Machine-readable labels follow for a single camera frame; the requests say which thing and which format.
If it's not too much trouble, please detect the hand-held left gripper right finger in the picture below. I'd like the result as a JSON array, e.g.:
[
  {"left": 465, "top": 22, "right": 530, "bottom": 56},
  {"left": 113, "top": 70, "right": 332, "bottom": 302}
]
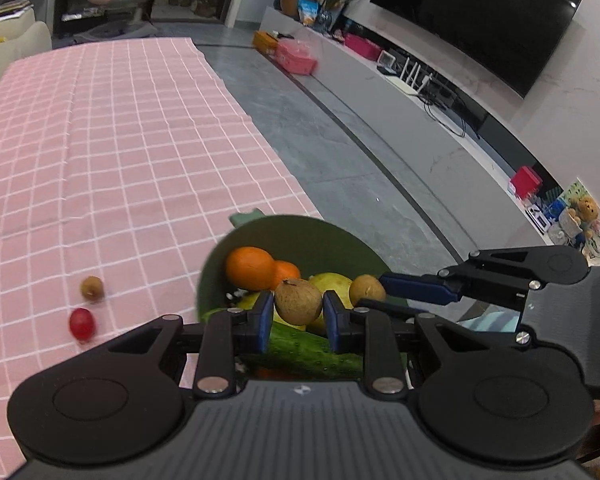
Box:
[{"left": 322, "top": 291, "right": 501, "bottom": 401}]

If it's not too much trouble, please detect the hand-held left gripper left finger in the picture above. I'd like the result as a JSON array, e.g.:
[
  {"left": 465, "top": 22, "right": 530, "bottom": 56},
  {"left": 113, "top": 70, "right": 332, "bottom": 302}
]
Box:
[{"left": 94, "top": 291, "right": 276, "bottom": 400}]

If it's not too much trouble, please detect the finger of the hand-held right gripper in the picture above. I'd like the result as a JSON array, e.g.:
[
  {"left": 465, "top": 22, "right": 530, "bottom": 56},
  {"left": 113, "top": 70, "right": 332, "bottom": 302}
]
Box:
[
  {"left": 357, "top": 285, "right": 537, "bottom": 347},
  {"left": 379, "top": 247, "right": 546, "bottom": 307}
]

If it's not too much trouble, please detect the yellow-green fruit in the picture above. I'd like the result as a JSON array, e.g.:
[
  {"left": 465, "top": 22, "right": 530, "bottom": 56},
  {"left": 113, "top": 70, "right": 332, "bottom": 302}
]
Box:
[{"left": 234, "top": 291, "right": 262, "bottom": 312}]

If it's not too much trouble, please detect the yellow lemon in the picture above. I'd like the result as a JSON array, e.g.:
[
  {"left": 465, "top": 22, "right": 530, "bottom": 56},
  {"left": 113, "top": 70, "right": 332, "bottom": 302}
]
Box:
[{"left": 307, "top": 272, "right": 357, "bottom": 311}]

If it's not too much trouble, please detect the green cucumber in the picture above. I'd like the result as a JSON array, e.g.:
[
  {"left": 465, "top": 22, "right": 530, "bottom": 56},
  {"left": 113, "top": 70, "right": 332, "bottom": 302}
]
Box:
[{"left": 200, "top": 307, "right": 368, "bottom": 381}]

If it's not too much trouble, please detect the large orange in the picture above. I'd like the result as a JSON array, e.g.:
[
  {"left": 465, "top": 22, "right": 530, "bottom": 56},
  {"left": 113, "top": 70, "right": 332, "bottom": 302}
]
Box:
[{"left": 271, "top": 260, "right": 302, "bottom": 292}]

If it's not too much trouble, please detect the dark green bowl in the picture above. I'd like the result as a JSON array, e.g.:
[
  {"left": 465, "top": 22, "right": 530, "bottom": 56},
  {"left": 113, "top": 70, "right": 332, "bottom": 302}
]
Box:
[{"left": 197, "top": 210, "right": 410, "bottom": 382}]

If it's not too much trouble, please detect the brown teddy bear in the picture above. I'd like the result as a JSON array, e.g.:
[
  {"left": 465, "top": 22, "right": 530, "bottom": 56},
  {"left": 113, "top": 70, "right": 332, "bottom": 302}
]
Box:
[{"left": 562, "top": 195, "right": 600, "bottom": 243}]

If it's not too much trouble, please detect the red box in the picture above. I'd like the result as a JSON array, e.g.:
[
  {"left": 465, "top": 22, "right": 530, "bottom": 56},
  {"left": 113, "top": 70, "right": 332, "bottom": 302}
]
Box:
[{"left": 509, "top": 165, "right": 543, "bottom": 201}]

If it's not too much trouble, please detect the white television cabinet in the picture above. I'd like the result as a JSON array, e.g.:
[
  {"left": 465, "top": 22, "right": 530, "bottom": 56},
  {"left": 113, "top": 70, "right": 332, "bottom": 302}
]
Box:
[{"left": 259, "top": 5, "right": 563, "bottom": 216}]

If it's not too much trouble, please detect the red plum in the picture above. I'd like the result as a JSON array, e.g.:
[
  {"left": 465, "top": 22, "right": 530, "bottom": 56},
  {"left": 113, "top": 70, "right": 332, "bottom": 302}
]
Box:
[{"left": 69, "top": 308, "right": 97, "bottom": 342}]

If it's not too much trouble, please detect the white router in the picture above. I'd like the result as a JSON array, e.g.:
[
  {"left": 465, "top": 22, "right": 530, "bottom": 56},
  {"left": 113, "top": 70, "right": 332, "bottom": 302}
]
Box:
[{"left": 387, "top": 57, "right": 433, "bottom": 96}]

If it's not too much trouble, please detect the pink checked tablecloth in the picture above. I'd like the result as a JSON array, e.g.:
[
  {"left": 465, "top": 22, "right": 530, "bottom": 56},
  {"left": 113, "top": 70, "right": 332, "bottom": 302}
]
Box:
[{"left": 0, "top": 37, "right": 326, "bottom": 476}]

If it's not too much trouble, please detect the magenta box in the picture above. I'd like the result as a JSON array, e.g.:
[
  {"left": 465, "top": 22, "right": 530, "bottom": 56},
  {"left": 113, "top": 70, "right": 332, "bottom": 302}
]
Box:
[{"left": 344, "top": 34, "right": 383, "bottom": 62}]

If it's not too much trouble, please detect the black television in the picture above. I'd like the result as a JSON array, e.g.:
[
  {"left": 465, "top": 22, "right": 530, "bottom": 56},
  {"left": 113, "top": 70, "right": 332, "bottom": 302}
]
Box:
[{"left": 369, "top": 0, "right": 582, "bottom": 100}]

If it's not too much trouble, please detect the pink box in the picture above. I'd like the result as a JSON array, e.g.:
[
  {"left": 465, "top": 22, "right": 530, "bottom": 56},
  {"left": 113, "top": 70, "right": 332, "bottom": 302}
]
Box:
[{"left": 275, "top": 39, "right": 318, "bottom": 76}]

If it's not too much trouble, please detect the orange box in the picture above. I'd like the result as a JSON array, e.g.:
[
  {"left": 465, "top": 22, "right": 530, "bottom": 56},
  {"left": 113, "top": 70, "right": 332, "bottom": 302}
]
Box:
[{"left": 252, "top": 30, "right": 283, "bottom": 55}]

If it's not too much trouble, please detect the blue snack bag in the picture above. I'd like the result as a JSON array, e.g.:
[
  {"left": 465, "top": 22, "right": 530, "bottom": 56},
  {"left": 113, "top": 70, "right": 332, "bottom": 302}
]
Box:
[{"left": 297, "top": 0, "right": 321, "bottom": 27}]

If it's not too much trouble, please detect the cream sofa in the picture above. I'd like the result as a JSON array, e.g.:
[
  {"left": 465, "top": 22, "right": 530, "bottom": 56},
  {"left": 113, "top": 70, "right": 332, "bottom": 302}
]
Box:
[{"left": 0, "top": 7, "right": 53, "bottom": 111}]

